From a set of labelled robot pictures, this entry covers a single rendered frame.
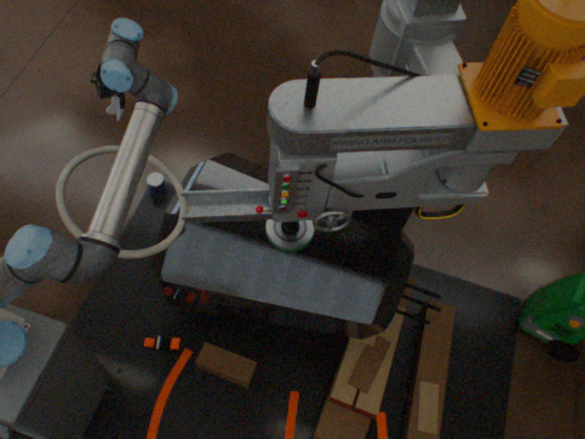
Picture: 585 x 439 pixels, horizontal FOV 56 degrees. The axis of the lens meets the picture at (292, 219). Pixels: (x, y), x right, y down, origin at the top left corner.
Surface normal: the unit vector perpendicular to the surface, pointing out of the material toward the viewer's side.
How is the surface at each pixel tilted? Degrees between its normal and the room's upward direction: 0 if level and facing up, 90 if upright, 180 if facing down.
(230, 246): 45
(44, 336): 0
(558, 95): 90
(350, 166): 4
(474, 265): 0
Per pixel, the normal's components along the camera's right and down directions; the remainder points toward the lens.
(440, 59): 0.08, -0.49
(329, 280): -0.15, 0.23
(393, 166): -0.57, -0.34
